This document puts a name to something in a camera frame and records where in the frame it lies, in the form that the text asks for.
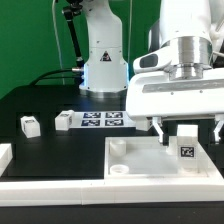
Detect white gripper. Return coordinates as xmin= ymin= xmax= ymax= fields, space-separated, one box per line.
xmin=126 ymin=68 xmax=224 ymax=145

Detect white square table top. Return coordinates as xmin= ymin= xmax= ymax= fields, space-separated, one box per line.
xmin=104 ymin=136 xmax=218 ymax=179

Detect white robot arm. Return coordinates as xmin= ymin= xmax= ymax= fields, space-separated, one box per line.
xmin=80 ymin=0 xmax=224 ymax=138

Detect white fiducial marker sheet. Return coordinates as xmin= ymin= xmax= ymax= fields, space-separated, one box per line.
xmin=71 ymin=111 xmax=136 ymax=128

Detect white U-shaped obstacle fence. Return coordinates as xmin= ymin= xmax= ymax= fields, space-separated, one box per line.
xmin=0 ymin=139 xmax=224 ymax=208

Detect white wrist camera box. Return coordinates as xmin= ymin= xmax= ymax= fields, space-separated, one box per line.
xmin=133 ymin=51 xmax=169 ymax=74

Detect black cable at base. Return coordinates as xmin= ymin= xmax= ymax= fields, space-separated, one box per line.
xmin=29 ymin=67 xmax=84 ymax=87

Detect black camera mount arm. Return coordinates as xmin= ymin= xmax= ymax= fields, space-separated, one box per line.
xmin=62 ymin=0 xmax=84 ymax=68

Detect grey hanging cable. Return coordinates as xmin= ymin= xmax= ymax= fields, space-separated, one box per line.
xmin=51 ymin=0 xmax=66 ymax=86

